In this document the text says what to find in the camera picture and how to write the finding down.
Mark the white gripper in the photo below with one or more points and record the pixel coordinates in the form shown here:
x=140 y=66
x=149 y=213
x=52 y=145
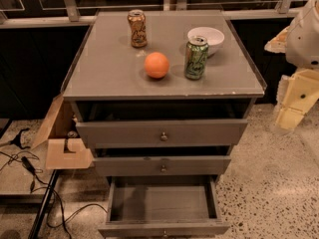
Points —
x=304 y=40

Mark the orange fruit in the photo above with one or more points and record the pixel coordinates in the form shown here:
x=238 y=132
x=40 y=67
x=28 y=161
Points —
x=156 y=65

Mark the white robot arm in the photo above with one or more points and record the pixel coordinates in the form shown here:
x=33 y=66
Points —
x=299 y=42

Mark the grey drawer cabinet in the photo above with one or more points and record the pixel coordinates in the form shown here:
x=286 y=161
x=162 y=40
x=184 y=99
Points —
x=109 y=81

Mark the grey middle drawer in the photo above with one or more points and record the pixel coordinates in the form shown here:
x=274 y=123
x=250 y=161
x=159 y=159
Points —
x=161 y=165

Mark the grey drawer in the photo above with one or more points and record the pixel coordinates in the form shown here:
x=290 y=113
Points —
x=164 y=207
x=161 y=165
x=161 y=133

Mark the grey top drawer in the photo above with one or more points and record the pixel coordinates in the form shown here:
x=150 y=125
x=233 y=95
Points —
x=161 y=133

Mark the grey bottom drawer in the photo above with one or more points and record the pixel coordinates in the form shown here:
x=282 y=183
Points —
x=164 y=207

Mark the white bowl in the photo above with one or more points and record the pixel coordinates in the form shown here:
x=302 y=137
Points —
x=215 y=38

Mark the green soda can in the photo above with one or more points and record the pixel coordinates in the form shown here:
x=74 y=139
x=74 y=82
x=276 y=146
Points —
x=195 y=57

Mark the orange soda can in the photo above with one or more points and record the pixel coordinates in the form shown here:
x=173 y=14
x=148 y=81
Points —
x=137 y=23

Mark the wooden block fixture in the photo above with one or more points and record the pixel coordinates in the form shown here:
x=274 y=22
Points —
x=65 y=149

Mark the black clamp tool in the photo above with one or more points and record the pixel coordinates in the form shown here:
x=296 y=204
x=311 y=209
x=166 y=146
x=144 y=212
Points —
x=16 y=140

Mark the black metal stand leg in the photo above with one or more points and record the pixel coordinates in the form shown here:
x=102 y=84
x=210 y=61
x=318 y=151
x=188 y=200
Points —
x=49 y=189

